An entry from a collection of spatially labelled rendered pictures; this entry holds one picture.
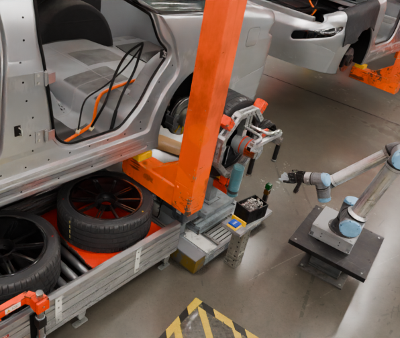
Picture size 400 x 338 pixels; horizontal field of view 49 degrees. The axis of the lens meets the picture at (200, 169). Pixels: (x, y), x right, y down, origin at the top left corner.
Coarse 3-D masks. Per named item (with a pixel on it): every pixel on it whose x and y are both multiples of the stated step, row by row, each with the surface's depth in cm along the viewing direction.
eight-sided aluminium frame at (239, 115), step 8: (240, 112) 311; (248, 112) 314; (256, 112) 323; (240, 120) 310; (256, 120) 339; (232, 128) 307; (224, 136) 306; (216, 144) 311; (224, 144) 308; (216, 152) 314; (216, 160) 318; (240, 160) 351; (248, 160) 353; (216, 168) 326; (224, 168) 326; (224, 176) 334
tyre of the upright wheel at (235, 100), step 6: (228, 90) 328; (228, 96) 318; (234, 96) 319; (240, 96) 324; (228, 102) 314; (234, 102) 313; (240, 102) 316; (246, 102) 322; (252, 102) 329; (228, 108) 309; (234, 108) 313; (240, 108) 319; (228, 114) 310; (240, 156) 358; (234, 162) 354; (210, 174) 333; (216, 174) 340
